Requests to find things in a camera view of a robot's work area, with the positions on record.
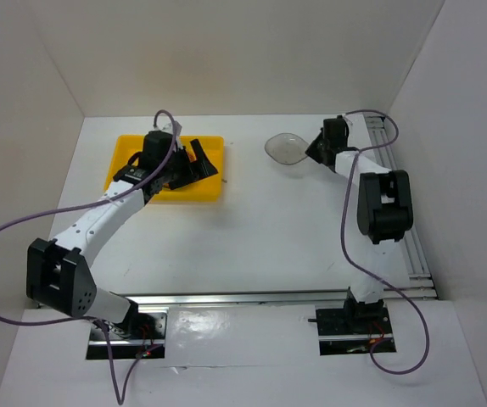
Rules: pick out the orange plate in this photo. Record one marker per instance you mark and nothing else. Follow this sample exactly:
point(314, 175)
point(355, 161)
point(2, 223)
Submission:
point(191, 157)

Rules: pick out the aluminium rail right side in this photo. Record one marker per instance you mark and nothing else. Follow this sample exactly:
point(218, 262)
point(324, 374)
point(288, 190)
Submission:
point(421, 282)

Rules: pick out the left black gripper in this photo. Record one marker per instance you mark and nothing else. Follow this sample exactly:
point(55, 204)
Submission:
point(198, 169)

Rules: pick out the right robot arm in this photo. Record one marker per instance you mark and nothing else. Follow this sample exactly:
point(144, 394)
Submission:
point(383, 216)

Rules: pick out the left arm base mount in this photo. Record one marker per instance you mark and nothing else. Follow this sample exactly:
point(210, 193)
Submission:
point(148, 340)

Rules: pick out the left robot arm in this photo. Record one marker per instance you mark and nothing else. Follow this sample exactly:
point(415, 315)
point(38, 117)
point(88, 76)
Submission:
point(58, 271)

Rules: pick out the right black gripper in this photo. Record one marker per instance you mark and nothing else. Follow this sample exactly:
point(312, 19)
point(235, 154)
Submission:
point(311, 150)

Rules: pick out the aluminium rail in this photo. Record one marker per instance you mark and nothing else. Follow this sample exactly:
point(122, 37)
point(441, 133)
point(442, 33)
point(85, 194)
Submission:
point(421, 282)
point(239, 299)

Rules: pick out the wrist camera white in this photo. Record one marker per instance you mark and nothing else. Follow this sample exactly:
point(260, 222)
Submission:
point(173, 128)
point(354, 121)

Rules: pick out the yellow plastic bin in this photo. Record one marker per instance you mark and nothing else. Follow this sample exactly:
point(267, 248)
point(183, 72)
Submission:
point(207, 190)

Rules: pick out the aluminium rail front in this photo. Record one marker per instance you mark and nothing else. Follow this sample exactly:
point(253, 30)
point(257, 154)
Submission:
point(239, 299)

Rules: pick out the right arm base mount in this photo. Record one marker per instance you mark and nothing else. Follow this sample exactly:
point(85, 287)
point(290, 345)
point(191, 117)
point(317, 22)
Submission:
point(339, 336)

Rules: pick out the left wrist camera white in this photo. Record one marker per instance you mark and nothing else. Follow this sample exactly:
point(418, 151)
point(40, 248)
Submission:
point(173, 128)

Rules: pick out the clear grey plate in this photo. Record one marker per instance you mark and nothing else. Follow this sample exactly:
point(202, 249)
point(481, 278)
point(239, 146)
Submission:
point(286, 148)

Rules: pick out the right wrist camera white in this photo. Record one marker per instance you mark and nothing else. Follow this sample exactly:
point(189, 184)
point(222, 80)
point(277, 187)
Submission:
point(354, 121)

